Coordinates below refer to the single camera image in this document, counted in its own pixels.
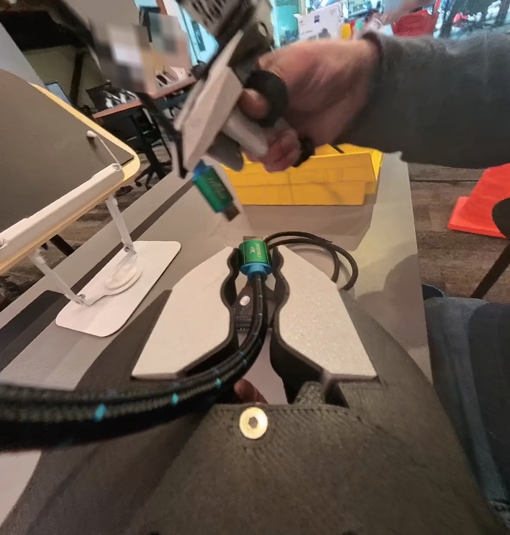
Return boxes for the person's right forearm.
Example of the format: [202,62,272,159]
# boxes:
[347,30,510,168]

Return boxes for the person's right hand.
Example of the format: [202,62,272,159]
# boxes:
[237,38,383,174]

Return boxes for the red bag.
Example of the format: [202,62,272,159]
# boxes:
[392,7,444,39]

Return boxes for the person's leg in jeans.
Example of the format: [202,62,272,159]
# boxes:
[422,284,510,535]

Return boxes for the yellow plastic bin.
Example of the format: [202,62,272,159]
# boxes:
[222,144,383,208]

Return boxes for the white printed box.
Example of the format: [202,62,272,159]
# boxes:
[297,7,343,41]

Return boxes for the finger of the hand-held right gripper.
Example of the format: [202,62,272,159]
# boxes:
[173,30,247,180]

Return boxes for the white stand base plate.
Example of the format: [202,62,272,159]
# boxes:
[56,241,182,338]

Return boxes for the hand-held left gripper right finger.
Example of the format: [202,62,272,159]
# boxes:
[270,245,378,394]

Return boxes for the orange cone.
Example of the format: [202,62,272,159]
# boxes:
[448,163,510,240]

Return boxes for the grey panel with wooden rim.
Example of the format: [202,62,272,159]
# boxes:
[0,65,142,285]

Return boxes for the green plug braided hdmi cable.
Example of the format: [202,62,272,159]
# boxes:
[0,162,275,452]

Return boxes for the black office chair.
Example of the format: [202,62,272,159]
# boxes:
[86,84,174,189]
[471,194,510,300]

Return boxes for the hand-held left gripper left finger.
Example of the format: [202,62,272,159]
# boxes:
[132,247,238,379]

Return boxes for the black hdmi switch box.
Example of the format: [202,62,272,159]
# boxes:
[268,232,359,292]

